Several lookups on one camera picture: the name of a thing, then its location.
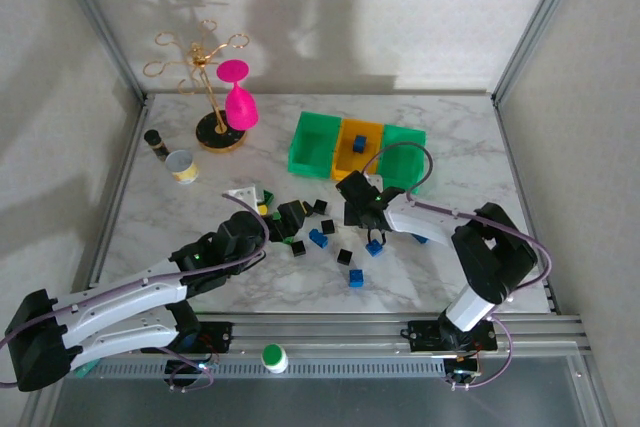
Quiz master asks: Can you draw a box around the green plastic bin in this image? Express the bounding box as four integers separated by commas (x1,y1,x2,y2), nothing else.
379,124,428,197
287,110,344,179

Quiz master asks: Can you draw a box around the yellow plastic bin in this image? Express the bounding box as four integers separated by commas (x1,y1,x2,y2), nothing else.
329,118,386,183

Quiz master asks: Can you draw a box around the silver yellow can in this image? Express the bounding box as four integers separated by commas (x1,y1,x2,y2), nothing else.
164,149,200,186

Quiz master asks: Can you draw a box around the pink plastic wine glass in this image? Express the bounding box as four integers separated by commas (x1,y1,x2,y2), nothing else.
215,59,260,132

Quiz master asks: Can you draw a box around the small black bottle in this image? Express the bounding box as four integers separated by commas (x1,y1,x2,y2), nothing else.
143,129,169,163

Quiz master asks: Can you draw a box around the white bottle green cap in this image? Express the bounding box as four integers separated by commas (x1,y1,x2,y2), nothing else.
260,342,290,376

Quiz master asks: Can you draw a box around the small controller board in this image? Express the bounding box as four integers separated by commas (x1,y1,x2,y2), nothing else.
164,359,221,393
444,356,484,391

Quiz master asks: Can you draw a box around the green circuit board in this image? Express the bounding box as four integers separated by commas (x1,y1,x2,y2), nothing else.
72,360,101,379

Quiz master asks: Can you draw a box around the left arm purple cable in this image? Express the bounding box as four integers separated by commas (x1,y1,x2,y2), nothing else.
0,191,271,393

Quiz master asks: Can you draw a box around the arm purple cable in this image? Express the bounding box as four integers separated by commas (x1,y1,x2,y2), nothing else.
362,142,555,392
0,191,271,393

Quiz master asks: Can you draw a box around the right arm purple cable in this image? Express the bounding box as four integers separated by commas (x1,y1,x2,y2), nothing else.
362,142,555,392

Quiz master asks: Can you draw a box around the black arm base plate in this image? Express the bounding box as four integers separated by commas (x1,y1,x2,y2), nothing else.
407,319,499,354
164,320,235,354

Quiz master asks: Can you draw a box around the gold wire glass rack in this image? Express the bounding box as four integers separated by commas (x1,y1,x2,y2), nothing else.
143,19,251,152

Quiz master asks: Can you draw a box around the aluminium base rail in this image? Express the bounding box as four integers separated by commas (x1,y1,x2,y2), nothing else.
89,311,594,363

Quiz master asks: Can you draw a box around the aluminium side rail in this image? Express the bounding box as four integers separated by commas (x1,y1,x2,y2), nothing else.
492,96,560,316
87,94,155,293

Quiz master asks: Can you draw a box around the grey slotted cable duct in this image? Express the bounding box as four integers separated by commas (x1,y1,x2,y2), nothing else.
94,357,446,379

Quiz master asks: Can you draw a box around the aluminium frame post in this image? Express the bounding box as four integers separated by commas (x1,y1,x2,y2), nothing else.
492,0,586,106
47,0,151,106

